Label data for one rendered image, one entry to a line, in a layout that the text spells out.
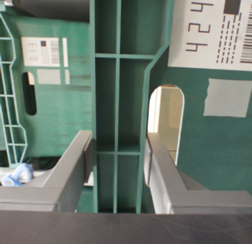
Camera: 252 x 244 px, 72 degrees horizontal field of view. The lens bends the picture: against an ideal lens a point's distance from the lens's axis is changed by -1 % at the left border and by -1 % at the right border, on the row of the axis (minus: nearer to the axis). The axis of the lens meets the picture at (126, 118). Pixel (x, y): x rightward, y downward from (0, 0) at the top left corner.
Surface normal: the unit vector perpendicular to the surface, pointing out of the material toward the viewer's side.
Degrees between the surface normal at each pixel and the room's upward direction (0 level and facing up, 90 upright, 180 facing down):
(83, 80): 98
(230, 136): 94
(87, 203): 98
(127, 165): 96
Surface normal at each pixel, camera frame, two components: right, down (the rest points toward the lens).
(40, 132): 0.06, 0.28
